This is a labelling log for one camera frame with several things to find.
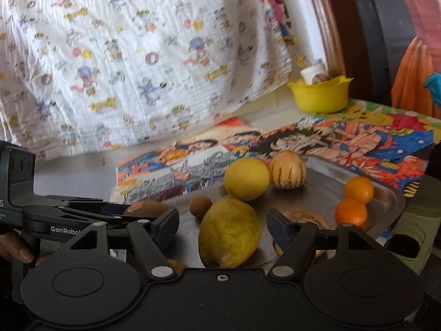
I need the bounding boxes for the metal tray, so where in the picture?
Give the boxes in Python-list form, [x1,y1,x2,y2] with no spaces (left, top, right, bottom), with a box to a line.
[160,153,405,269]

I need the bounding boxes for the large striped pepino melon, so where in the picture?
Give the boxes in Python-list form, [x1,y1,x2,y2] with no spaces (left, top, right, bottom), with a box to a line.
[269,150,307,190]

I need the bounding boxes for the kiwi with sticker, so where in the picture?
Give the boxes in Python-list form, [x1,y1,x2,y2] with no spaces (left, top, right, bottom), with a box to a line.
[123,198,169,218]

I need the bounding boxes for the brown wooden door frame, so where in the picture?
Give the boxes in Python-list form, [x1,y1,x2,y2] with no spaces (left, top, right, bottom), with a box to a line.
[303,0,348,76]

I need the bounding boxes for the tan purple-striped pepino melon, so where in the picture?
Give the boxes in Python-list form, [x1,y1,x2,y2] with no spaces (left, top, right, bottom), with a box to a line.
[272,209,329,259]

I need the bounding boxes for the person's left hand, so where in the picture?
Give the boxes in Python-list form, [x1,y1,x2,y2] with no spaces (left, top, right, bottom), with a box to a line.
[0,232,54,268]

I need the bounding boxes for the round yellow lemon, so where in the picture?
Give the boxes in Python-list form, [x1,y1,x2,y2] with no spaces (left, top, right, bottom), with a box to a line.
[224,158,271,201]

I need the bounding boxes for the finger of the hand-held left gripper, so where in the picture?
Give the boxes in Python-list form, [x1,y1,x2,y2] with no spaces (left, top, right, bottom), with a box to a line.
[69,209,168,230]
[65,196,130,212]

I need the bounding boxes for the yellow plastic bowl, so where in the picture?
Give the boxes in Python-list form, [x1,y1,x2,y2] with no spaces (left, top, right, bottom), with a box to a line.
[287,75,354,113]

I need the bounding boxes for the colourful anime poster sheet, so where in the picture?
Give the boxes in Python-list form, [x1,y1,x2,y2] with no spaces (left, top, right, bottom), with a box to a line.
[220,115,436,240]

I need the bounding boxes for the small brown kiwi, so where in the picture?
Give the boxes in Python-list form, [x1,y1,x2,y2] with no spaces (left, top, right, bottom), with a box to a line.
[189,196,213,220]

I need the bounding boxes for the white cartoon printed blanket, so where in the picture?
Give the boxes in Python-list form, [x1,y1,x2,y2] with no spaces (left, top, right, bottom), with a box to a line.
[0,0,297,161]

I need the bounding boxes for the yellow-green mango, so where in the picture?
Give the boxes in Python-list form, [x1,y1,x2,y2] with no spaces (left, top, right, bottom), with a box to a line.
[198,198,262,269]

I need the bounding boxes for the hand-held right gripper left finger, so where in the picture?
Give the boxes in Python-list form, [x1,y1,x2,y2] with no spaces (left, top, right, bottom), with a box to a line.
[61,208,180,281]

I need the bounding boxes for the yellow bear poster sheet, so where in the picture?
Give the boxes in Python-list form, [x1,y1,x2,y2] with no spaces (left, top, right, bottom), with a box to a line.
[339,98,441,125]

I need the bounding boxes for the small orange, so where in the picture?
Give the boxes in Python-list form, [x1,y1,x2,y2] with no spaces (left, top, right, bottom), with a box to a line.
[343,176,375,205]
[335,198,369,228]

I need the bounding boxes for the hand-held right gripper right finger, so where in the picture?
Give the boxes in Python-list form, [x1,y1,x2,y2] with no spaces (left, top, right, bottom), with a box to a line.
[266,208,381,281]

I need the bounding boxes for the grey-green plastic stool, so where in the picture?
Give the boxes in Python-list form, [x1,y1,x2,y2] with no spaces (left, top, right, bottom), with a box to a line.
[386,174,441,278]

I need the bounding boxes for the white jar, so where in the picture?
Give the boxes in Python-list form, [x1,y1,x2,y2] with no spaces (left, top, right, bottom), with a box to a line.
[299,58,326,83]

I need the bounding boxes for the dark door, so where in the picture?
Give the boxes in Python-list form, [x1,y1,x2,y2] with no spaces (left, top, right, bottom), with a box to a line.
[345,0,414,107]

